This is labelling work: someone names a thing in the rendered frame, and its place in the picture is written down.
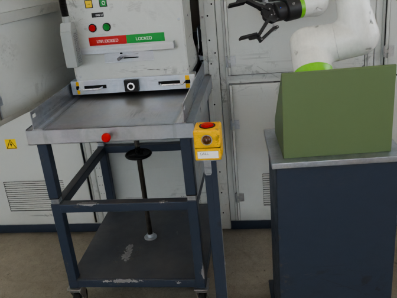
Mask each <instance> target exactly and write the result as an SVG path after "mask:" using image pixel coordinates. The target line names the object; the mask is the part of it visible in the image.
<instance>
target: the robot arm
mask: <svg viewBox="0 0 397 298"><path fill-rule="evenodd" d="M255 1H259V2H263V3H265V4H266V5H263V4H259V3H257V2H255ZM244 4H248V5H250V6H252V7H254V8H256V9H258V11H260V12H261V15H262V19H263V20H264V21H265V22H264V24H263V26H262V27H261V29H260V30H259V32H258V33H252V34H248V35H243V36H240V38H239V41H241V40H245V39H249V40H254V39H257V40H258V41H259V43H261V42H262V41H263V40H264V39H266V38H267V36H268V35H270V33H271V32H273V31H276V30H277V29H278V28H279V26H278V25H277V24H276V22H278V21H283V20H284V21H286V22H287V21H292V20H296V19H299V18H304V17H317V16H320V15H321V14H323V13H324V12H325V11H326V9H327V7H328V0H280V1H279V2H274V3H271V4H270V3H269V2H268V0H236V2H234V3H231V4H229V5H228V9H229V8H233V7H238V6H241V5H244ZM336 10H337V19H336V20H335V22H332V23H329V24H322V25H312V26H308V27H303V28H300V29H299V30H297V31H296V32H294V33H293V35H292V36H291V38H290V40H289V45H290V51H291V60H292V69H293V72H304V71H313V70H327V69H333V66H332V63H333V62H336V61H340V60H345V59H350V58H353V57H358V56H362V55H365V54H367V53H370V52H371V51H372V50H373V49H374V48H375V47H376V46H377V44H378V42H379V37H380V32H379V27H378V24H377V22H376V19H375V16H374V13H373V9H372V6H371V4H370V0H336ZM268 23H270V24H273V26H272V28H271V29H270V30H269V31H268V32H267V33H266V34H265V35H264V36H263V37H261V34H262V33H263V31H264V29H265V27H266V26H267V25H268Z"/></svg>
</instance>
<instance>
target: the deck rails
mask: <svg viewBox="0 0 397 298"><path fill-rule="evenodd" d="M205 77H206V75H204V63H203V62H202V64H201V66H200V68H199V70H198V72H197V74H196V76H195V78H194V80H193V82H192V84H191V86H190V88H189V90H188V93H187V95H186V97H185V99H184V101H183V103H182V108H181V111H180V113H179V115H178V117H177V119H176V121H175V124H185V123H186V122H187V120H188V117H189V115H190V112H191V110H192V108H193V105H194V103H195V101H196V98H197V95H198V94H199V91H200V88H201V86H202V84H203V81H204V78H205ZM82 96H83V95H73V92H72V89H71V83H69V84H68V85H67V86H65V87H64V88H62V89H61V90H60V91H58V92H57V93H56V94H54V95H53V96H52V97H50V98H48V99H47V100H46V101H44V102H43V103H42V104H40V105H39V106H37V107H36V108H35V109H33V110H32V111H31V112H30V118H31V122H32V127H33V129H32V131H36V130H43V129H44V128H45V127H47V126H48V125H49V124H50V123H52V122H53V121H54V120H55V119H56V118H57V117H59V116H60V115H61V114H62V113H63V112H64V111H66V110H67V109H68V108H69V107H71V106H72V104H74V103H75V102H76V101H78V100H79V99H80V98H81V97H82ZM34 113H35V117H32V115H33V114H34Z"/></svg>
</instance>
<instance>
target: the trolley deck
mask: <svg viewBox="0 0 397 298"><path fill-rule="evenodd" d="M211 89H212V81H211V75H210V76H206V77H205V78H204V81H203V84H202V86H201V88H200V91H199V93H198V95H197V98H196V101H195V103H194V105H193V108H192V110H191V112H190V115H189V117H188V120H187V122H186V123H185V124H175V121H176V119H177V117H178V115H179V113H180V111H181V108H182V103H183V101H184V99H185V97H186V95H187V93H188V90H189V89H169V90H149V91H139V92H119V93H98V94H88V95H83V96H82V97H81V98H80V99H79V100H78V101H76V102H75V103H74V104H72V106H71V107H69V108H68V109H67V110H66V111H64V112H63V113H62V114H61V115H60V116H59V117H57V118H56V119H55V120H54V121H53V122H52V123H50V124H49V125H48V126H47V127H45V128H44V129H43V130H36V131H32V129H33V127H32V125H31V126H29V127H28V128H27V129H26V130H25V133H26V136H27V140H28V145H43V144H70V143H84V142H103V141H102V139H101V137H102V135H103V134H104V133H110V136H111V139H110V141H109V142H111V141H139V140H166V139H180V138H194V137H193V130H194V127H195V125H196V123H197V122H201V119H202V116H203V113H204V110H205V107H206V104H207V101H208V98H209V95H210V92H211Z"/></svg>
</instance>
